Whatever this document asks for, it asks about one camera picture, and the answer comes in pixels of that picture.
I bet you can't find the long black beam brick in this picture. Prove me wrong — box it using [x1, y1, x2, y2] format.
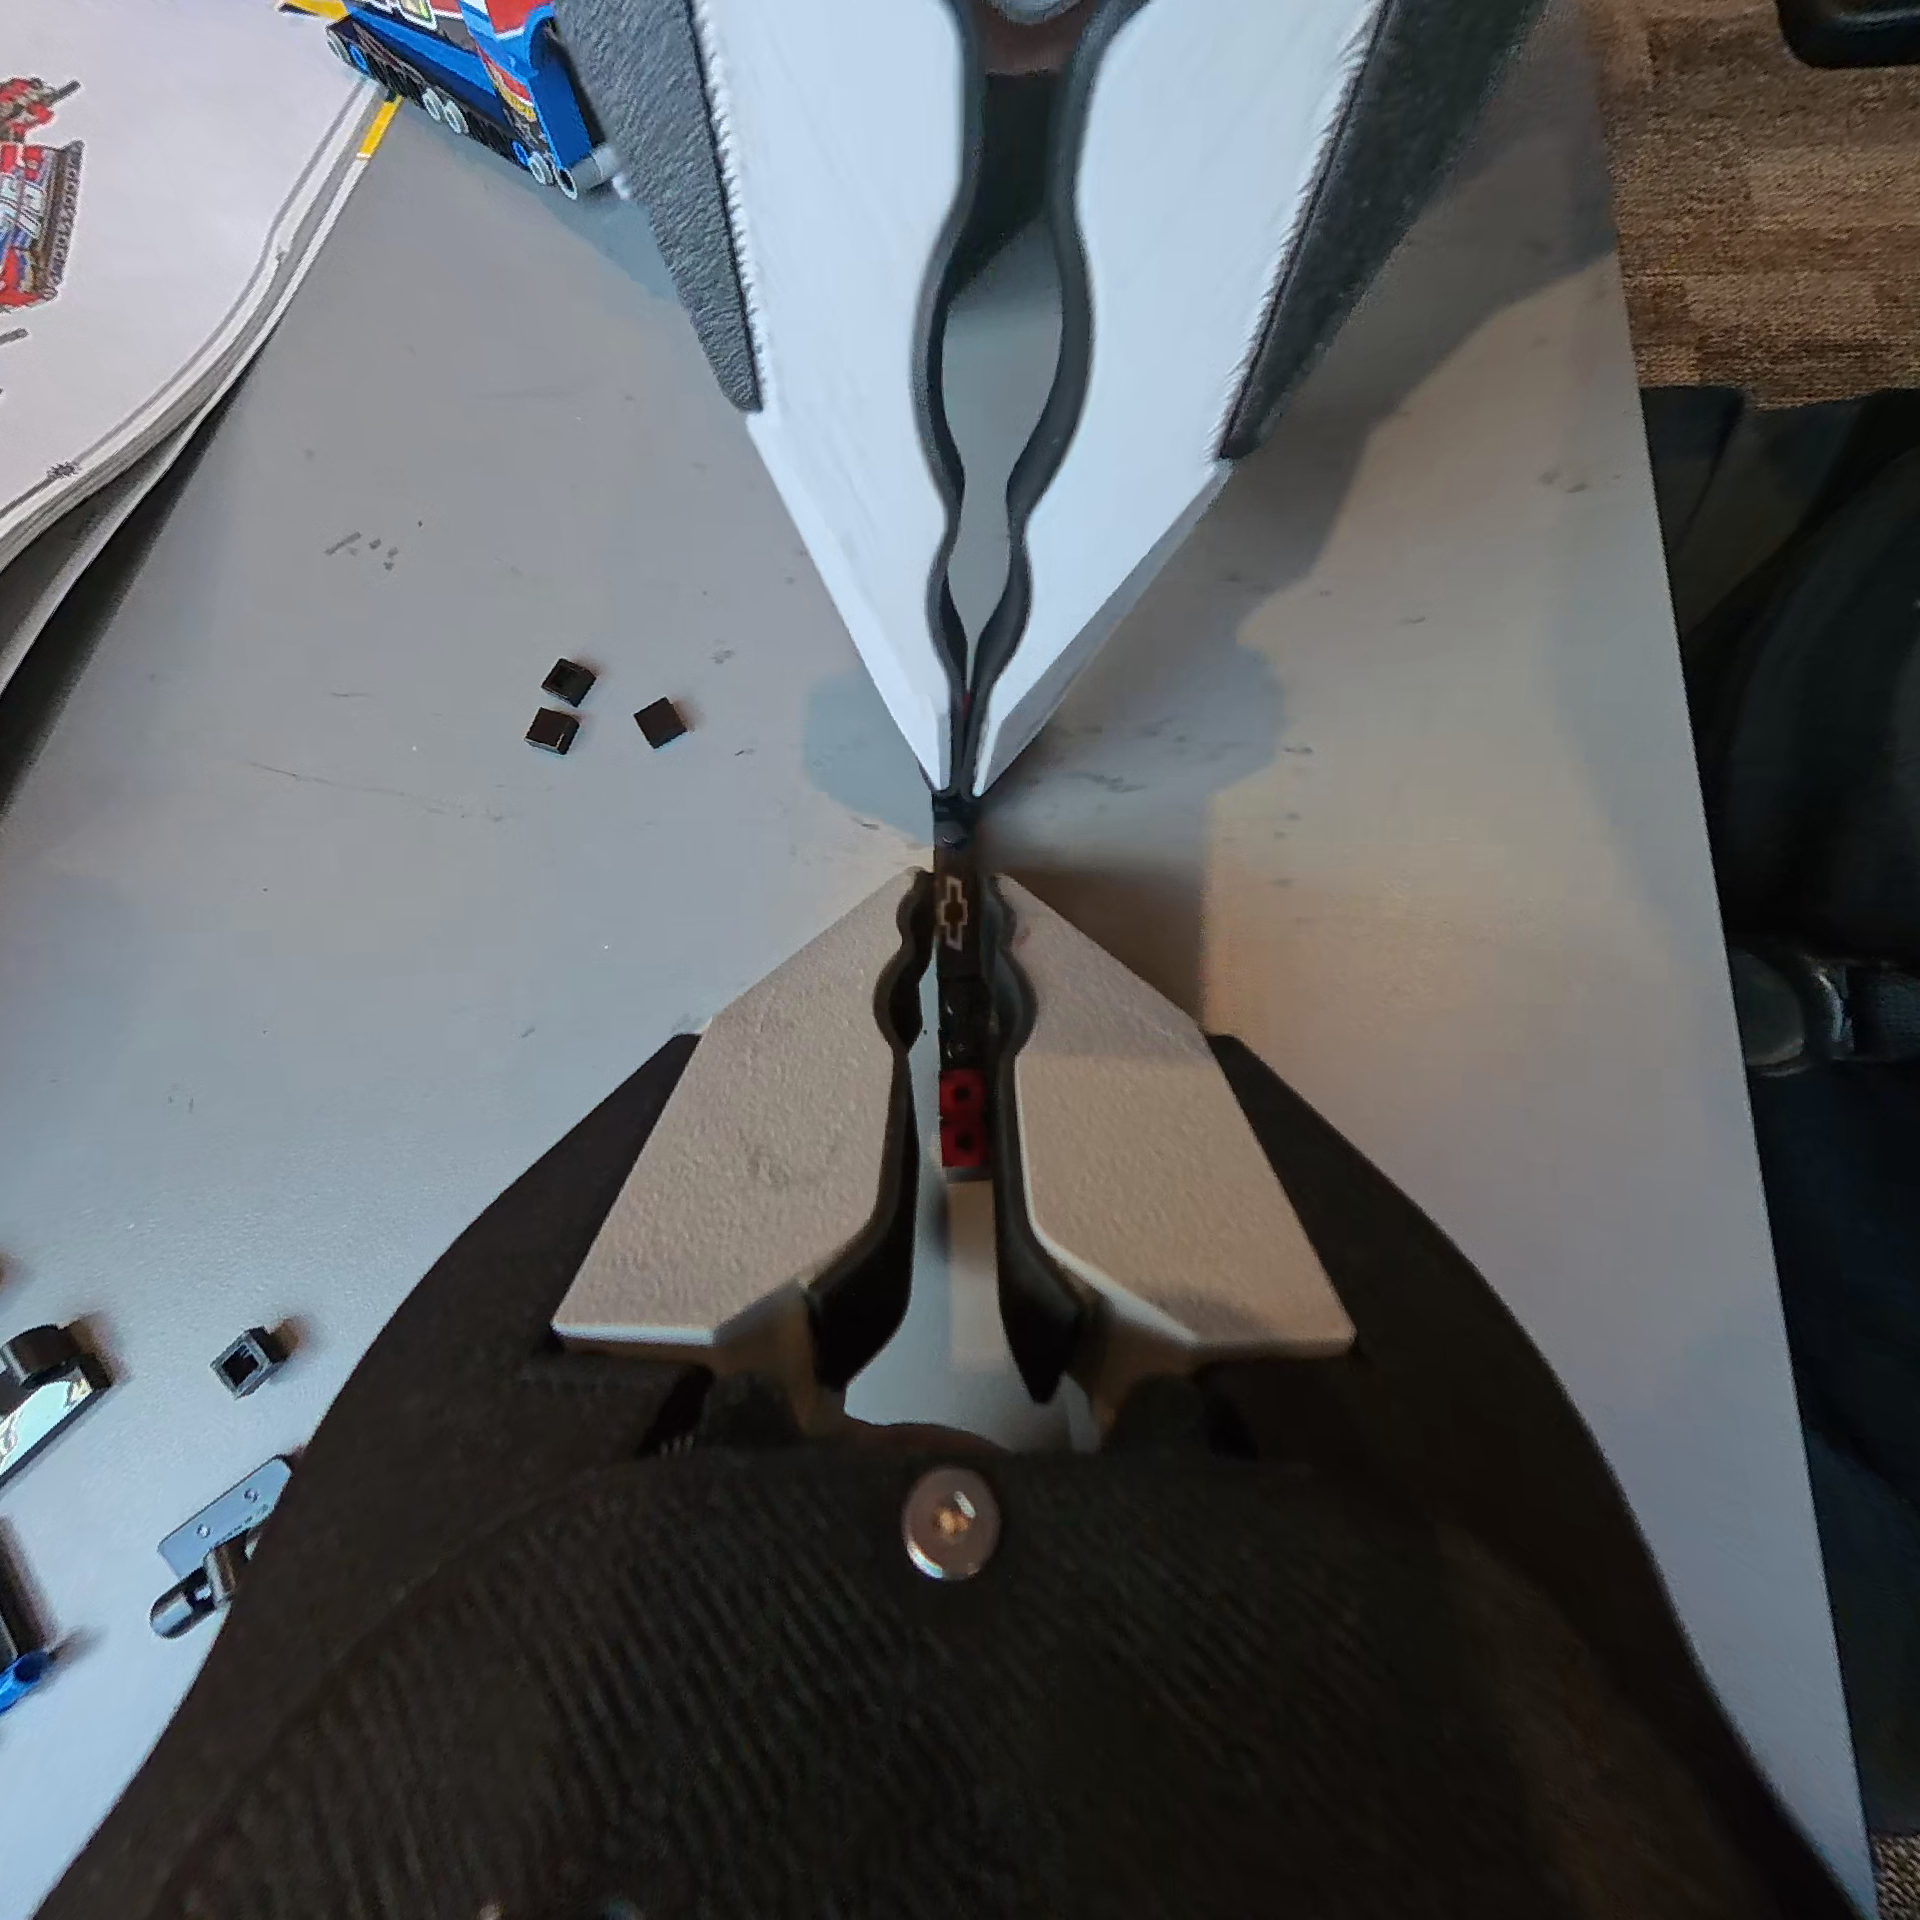
[0, 1317, 123, 1489]

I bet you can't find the red blue black brick car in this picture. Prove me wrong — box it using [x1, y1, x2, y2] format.
[324, 0, 633, 192]

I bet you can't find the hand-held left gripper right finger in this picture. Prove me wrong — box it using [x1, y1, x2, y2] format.
[982, 876, 1359, 1404]

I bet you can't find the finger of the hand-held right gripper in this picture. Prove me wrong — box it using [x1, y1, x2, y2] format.
[697, 0, 984, 782]
[952, 0, 1386, 790]

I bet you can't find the grey desk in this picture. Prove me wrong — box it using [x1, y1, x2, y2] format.
[0, 0, 1887, 1920]

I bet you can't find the open instruction booklet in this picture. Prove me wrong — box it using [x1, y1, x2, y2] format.
[0, 0, 414, 708]

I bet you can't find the black and red brick strip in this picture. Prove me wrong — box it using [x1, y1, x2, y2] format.
[932, 790, 984, 1189]

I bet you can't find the black hinge plate brick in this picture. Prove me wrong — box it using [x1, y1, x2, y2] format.
[153, 1449, 292, 1634]

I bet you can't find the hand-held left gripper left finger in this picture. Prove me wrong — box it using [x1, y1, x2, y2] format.
[549, 876, 920, 1387]

